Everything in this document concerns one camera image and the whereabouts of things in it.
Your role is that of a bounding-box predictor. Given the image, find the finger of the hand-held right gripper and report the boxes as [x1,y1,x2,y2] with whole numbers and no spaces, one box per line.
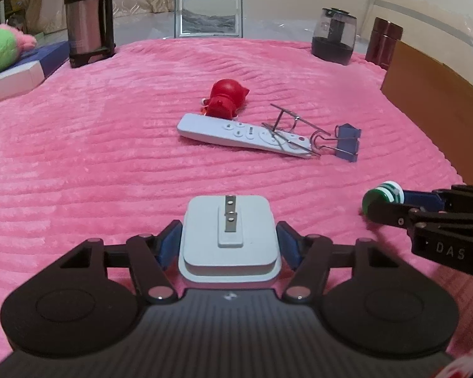
[400,187,454,211]
[367,200,418,229]

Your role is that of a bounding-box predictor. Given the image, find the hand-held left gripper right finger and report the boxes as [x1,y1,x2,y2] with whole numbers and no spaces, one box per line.
[276,220,403,305]

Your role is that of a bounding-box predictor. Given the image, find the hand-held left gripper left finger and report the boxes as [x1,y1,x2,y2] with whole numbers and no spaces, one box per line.
[59,219,182,305]

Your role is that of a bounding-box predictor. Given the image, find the green white spool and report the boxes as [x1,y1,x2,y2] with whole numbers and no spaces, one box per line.
[361,180,403,215]

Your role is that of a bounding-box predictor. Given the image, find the white power adapter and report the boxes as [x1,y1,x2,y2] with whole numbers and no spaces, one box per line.
[178,195,282,283]

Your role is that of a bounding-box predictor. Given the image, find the brown cardboard box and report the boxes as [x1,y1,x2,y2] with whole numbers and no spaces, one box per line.
[380,41,473,186]

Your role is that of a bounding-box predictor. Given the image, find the white remote control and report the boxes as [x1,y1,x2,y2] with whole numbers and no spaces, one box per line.
[177,113,314,159]

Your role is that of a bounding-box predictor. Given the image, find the red cat figurine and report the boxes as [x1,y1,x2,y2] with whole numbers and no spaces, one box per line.
[200,79,250,120]

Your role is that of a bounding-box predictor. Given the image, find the blue binder clip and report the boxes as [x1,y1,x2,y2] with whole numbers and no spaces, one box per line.
[311,124,362,163]

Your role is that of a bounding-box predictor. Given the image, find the pink ribbed blanket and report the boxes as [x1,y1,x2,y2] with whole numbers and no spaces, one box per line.
[0,38,473,367]

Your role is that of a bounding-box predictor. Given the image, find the dark red tumbler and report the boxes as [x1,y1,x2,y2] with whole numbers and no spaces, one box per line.
[365,17,404,71]

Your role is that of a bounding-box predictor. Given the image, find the glass jar dark base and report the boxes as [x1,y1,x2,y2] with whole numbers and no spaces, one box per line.
[311,7,358,66]

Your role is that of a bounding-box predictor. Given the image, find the blue white flat box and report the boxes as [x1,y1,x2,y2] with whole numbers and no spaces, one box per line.
[0,40,71,105]

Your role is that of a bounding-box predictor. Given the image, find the green pink plush toy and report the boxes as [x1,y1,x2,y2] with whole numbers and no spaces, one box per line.
[0,24,37,74]

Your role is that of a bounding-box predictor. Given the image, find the silver photo frame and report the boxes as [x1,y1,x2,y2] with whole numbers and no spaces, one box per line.
[174,0,244,39]

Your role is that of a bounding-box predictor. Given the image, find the steel thermos flask black handle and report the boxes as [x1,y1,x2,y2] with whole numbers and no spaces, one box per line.
[63,0,116,68]

